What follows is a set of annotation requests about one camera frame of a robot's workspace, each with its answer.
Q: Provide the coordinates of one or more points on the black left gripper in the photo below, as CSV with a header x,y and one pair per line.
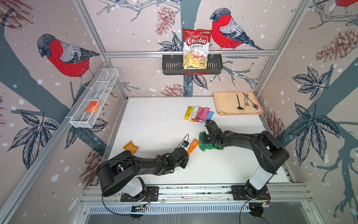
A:
x,y
186,161

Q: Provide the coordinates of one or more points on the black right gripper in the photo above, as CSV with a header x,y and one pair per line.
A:
x,y
204,142

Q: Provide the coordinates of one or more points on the green microfibre cloth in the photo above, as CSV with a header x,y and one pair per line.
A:
x,y
207,146

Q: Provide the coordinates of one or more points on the light blue toothpaste tube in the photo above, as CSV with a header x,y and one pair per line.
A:
x,y
210,115

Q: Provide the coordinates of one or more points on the orange toothpaste tube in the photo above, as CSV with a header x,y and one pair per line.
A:
x,y
192,146

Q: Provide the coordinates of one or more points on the light pink toothpaste tube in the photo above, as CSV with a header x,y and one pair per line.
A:
x,y
205,113

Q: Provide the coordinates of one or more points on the dark pink toothpaste tube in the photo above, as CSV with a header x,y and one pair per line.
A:
x,y
199,114

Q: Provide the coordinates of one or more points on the white orange-capped toothpaste tube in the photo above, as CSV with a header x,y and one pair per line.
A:
x,y
194,113

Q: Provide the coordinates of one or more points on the yellow toothpaste tube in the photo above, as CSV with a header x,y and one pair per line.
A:
x,y
188,112

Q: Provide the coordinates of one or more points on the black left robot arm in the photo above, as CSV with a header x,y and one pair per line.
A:
x,y
122,171

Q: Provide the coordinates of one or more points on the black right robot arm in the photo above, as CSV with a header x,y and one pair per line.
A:
x,y
267,149

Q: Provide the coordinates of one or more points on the beige cloth mat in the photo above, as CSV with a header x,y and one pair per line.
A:
x,y
226,103

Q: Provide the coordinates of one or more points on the black ladle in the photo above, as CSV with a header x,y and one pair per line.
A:
x,y
239,104

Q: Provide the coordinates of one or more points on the purple spoon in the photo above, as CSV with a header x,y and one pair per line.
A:
x,y
254,105

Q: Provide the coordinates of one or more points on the orange snack wrapper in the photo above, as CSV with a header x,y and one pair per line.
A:
x,y
130,147

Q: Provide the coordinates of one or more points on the red cassava chips bag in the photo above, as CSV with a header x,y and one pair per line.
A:
x,y
196,48

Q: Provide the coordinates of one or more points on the orange packet in basket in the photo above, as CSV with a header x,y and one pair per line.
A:
x,y
93,106

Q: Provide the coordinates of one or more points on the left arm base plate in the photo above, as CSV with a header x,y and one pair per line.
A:
x,y
151,195

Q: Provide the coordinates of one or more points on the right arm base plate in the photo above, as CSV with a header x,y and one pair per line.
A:
x,y
242,192

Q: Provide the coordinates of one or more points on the black wall basket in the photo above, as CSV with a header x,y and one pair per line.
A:
x,y
173,65

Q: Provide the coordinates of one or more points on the aluminium front rail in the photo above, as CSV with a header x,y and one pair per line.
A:
x,y
221,193

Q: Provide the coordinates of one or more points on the white wire shelf basket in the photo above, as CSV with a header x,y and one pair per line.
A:
x,y
98,92

